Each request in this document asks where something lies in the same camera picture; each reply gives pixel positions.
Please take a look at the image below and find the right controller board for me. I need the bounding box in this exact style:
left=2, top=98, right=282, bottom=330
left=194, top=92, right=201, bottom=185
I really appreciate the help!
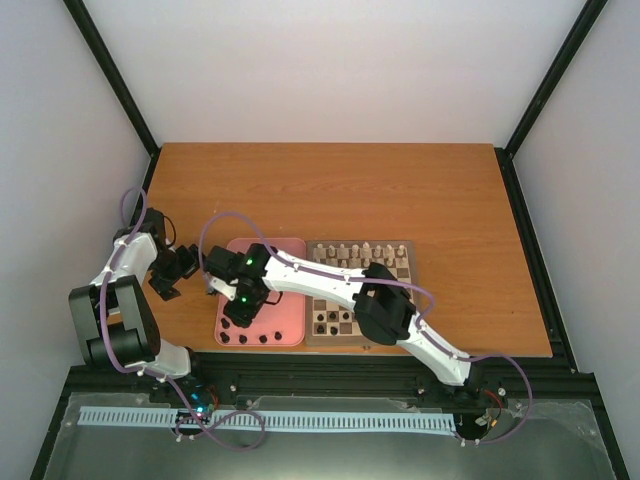
left=455, top=387, right=505, bottom=442

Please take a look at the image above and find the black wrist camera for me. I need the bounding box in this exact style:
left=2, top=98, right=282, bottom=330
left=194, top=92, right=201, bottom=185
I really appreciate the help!
left=204, top=246, right=244, bottom=285
left=139, top=208, right=177, bottom=250

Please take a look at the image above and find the wooden chessboard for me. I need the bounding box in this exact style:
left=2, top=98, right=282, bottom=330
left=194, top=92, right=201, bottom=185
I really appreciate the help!
left=305, top=240, right=418, bottom=349

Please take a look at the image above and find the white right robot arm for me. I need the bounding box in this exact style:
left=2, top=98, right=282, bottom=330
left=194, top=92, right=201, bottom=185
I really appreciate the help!
left=205, top=243, right=471, bottom=387

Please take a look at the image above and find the left controller board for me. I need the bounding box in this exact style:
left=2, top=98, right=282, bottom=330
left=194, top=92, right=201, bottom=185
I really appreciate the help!
left=176, top=385, right=219, bottom=427

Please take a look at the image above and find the pink plastic tray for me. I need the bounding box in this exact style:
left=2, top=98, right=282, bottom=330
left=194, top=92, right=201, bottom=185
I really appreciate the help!
left=214, top=237, right=307, bottom=348

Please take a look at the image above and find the light blue cable duct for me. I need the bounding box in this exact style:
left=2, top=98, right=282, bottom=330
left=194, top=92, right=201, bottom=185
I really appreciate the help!
left=77, top=406, right=456, bottom=436

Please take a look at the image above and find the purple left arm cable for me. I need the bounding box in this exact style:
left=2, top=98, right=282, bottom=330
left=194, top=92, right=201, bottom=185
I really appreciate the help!
left=98, top=187, right=269, bottom=450

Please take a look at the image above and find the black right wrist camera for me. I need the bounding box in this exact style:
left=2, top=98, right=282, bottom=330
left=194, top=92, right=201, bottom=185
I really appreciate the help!
left=204, top=246, right=244, bottom=285

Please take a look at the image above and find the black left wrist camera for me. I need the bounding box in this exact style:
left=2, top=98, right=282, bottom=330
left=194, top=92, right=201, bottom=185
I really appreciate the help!
left=139, top=208, right=177, bottom=250

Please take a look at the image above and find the black aluminium frame rail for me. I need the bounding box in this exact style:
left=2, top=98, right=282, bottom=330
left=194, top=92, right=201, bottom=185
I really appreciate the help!
left=67, top=349, right=599, bottom=416

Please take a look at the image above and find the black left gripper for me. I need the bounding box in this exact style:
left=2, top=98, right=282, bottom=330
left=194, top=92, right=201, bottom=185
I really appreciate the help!
left=150, top=244, right=206, bottom=301

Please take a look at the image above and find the white chess pieces row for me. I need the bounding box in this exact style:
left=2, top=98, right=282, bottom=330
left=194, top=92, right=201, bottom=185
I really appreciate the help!
left=307, top=240, right=415, bottom=279

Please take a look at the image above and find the controller board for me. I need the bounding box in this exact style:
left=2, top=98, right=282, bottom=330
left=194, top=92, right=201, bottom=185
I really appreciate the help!
left=176, top=385, right=219, bottom=427
left=455, top=387, right=505, bottom=442

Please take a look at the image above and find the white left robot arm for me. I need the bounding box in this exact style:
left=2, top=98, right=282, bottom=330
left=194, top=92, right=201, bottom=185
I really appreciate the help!
left=68, top=229, right=208, bottom=403

